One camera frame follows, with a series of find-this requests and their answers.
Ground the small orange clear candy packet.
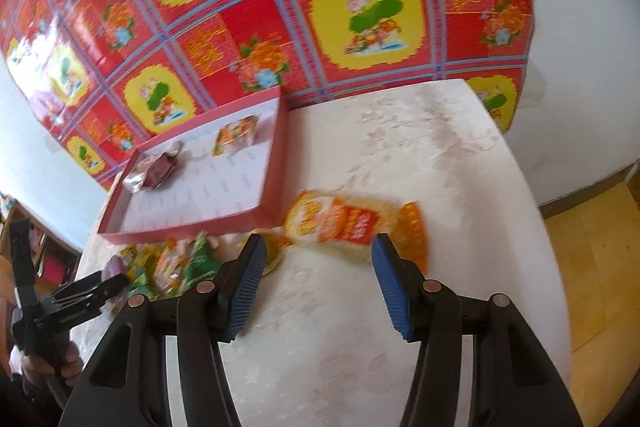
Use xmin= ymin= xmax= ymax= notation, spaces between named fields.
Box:
xmin=212 ymin=116 xmax=260 ymax=156

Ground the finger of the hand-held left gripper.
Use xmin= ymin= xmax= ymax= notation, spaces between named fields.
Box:
xmin=50 ymin=271 xmax=126 ymax=313
xmin=10 ymin=219 xmax=38 ymax=303

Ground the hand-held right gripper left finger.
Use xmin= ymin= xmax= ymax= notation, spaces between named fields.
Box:
xmin=59 ymin=234 xmax=268 ymax=427

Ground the orange burger gummy packet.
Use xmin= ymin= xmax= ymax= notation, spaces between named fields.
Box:
xmin=152 ymin=242 xmax=193 ymax=298

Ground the person's left hand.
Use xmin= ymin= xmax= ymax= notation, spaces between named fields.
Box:
xmin=20 ymin=341 xmax=86 ymax=388

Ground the yellow candy packet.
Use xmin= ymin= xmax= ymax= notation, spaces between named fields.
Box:
xmin=120 ymin=244 xmax=153 ymax=275

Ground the orange rice cracker packet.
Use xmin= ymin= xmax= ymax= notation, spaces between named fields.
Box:
xmin=282 ymin=189 xmax=428 ymax=270

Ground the small purple jelly cup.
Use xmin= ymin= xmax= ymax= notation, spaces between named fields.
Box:
xmin=101 ymin=255 xmax=126 ymax=283

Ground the red floral printed cloth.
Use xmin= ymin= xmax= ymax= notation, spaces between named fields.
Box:
xmin=0 ymin=0 xmax=535 ymax=192

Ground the wooden shelf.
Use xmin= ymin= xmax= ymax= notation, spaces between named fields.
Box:
xmin=0 ymin=192 xmax=83 ymax=288

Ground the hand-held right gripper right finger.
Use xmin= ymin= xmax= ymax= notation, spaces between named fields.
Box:
xmin=371 ymin=233 xmax=583 ymax=427

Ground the pink and maroon snack pouch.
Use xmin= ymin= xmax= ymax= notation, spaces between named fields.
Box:
xmin=121 ymin=147 xmax=182 ymax=194

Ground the pink cardboard box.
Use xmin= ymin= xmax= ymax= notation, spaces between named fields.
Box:
xmin=96 ymin=86 xmax=290 ymax=248

